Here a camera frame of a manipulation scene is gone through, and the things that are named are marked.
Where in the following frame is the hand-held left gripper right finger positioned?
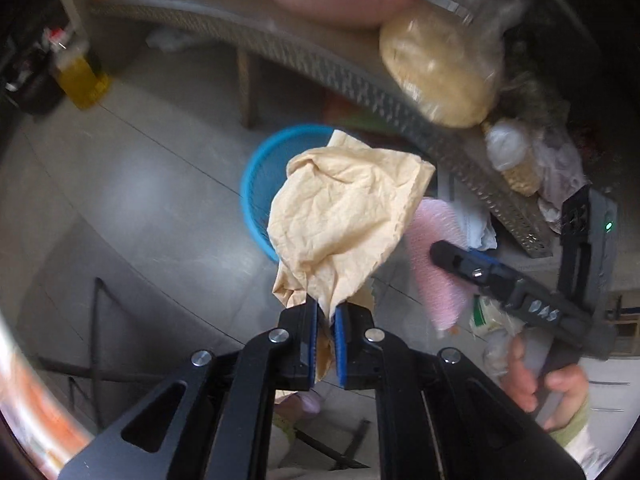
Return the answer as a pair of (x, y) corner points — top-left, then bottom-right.
(334, 301), (587, 480)

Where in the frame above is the blue plastic basket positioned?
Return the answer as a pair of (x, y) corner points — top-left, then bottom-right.
(240, 125), (337, 264)

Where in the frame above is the cooking oil bottle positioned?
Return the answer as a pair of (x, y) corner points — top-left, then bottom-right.
(49, 27), (109, 112)

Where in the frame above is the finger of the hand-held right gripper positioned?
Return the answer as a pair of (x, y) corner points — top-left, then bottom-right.
(431, 240), (527, 307)

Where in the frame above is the tan paper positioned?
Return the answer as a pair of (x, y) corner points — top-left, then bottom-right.
(266, 130), (437, 378)

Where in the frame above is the small plastic grain bottle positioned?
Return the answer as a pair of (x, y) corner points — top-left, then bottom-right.
(484, 120), (544, 197)

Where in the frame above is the black folding table frame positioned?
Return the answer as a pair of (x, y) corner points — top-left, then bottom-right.
(39, 275), (372, 467)

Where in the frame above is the pink foam net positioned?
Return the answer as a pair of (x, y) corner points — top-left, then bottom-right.
(404, 197), (477, 332)

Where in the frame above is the person's right hand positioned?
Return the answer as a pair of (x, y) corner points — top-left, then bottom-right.
(500, 334), (592, 432)

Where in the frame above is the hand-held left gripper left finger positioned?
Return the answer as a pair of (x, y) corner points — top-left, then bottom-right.
(57, 295), (321, 480)

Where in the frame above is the bag of yellow grain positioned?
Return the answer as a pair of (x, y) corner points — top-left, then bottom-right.
(379, 0), (532, 129)

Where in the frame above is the black bucket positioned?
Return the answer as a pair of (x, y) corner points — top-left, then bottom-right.
(0, 45), (66, 117)

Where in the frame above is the white plastic bag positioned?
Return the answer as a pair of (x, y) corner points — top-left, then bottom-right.
(469, 294), (517, 377)

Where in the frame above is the white crumpled bag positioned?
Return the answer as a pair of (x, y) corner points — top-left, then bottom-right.
(146, 27), (202, 54)

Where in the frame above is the grey perforated metal shelf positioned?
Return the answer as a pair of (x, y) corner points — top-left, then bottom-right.
(90, 0), (557, 262)

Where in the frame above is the person's right forearm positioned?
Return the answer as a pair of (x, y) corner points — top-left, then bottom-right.
(545, 395), (617, 480)

